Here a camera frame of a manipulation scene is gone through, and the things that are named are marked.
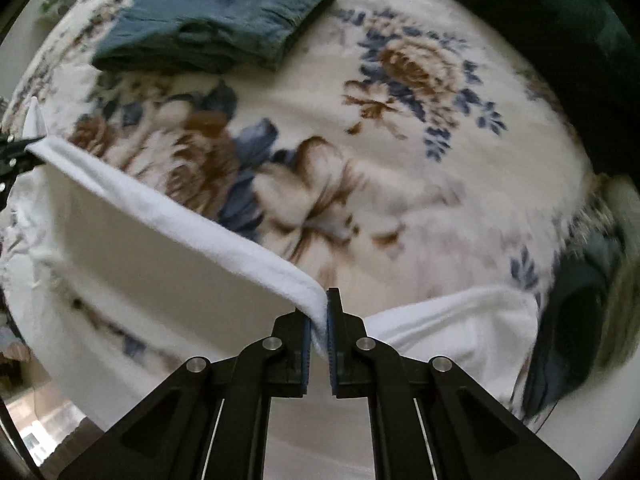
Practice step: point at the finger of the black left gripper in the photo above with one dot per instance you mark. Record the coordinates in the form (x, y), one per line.
(16, 159)

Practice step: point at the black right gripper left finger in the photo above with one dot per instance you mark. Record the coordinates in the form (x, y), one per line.
(207, 420)

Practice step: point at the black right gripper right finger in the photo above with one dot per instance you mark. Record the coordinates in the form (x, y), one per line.
(430, 420)

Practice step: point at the white pants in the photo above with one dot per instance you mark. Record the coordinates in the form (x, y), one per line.
(108, 281)

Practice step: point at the dark green clothing pile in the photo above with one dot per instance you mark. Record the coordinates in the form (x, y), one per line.
(587, 51)

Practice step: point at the green white package on floor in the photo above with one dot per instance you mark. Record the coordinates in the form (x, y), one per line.
(52, 11)

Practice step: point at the folded teal pants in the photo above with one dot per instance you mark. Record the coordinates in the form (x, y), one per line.
(208, 36)

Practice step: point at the floral fleece blanket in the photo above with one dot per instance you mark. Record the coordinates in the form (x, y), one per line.
(402, 152)

